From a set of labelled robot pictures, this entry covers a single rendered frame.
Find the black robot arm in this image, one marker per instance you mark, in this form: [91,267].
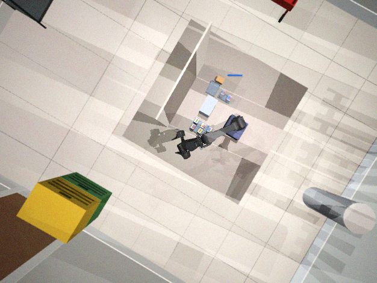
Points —
[237,123]

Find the tan flat box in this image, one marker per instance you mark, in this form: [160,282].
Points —
[219,80]

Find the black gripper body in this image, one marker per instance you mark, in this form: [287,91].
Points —
[181,135]

